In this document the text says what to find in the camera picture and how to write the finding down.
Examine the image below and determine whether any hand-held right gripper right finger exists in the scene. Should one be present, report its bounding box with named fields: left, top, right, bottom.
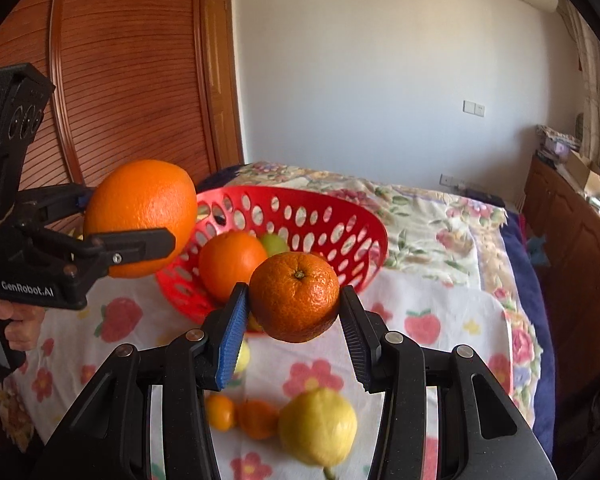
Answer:
left=339, top=285, right=558, bottom=480

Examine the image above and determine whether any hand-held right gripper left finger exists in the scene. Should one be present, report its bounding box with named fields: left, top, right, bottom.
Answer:
left=32, top=282, right=251, bottom=480

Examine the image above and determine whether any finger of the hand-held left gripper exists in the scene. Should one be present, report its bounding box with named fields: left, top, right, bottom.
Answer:
left=30, top=227, right=177, bottom=281
left=17, top=182, right=98, bottom=233

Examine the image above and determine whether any large orange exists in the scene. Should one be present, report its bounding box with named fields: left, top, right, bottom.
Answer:
left=198, top=230, right=269, bottom=305
left=83, top=159, right=199, bottom=279

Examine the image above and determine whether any red perforated plastic basket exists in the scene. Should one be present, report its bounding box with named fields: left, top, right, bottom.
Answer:
left=155, top=186, right=388, bottom=333

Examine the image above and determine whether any small tangerine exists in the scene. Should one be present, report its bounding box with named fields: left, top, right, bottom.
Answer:
left=206, top=393, right=237, bottom=431
left=236, top=398, right=281, bottom=441
left=249, top=253, right=341, bottom=344

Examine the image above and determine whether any green round fruit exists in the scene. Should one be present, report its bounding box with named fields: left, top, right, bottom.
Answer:
left=258, top=231, right=290, bottom=256

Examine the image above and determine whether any person's left hand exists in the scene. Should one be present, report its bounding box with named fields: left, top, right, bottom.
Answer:
left=0, top=294, right=48, bottom=353

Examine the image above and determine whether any yellow pear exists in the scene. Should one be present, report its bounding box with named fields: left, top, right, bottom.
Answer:
left=232, top=310, right=266, bottom=376
left=278, top=387, right=359, bottom=480

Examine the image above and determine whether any white strawberry print cloth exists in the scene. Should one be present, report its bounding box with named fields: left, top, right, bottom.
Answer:
left=0, top=260, right=513, bottom=480

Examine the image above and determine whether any floral blanket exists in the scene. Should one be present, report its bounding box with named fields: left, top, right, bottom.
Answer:
left=230, top=161, right=543, bottom=431

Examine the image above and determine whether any wooden slatted wardrobe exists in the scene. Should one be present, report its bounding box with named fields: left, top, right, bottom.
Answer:
left=0, top=0, right=246, bottom=211

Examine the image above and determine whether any cardboard box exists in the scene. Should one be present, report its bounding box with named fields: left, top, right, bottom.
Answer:
left=565, top=150, right=600, bottom=201

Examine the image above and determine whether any patterned curtain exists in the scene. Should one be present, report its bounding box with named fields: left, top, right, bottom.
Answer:
left=560, top=2, right=600, bottom=161

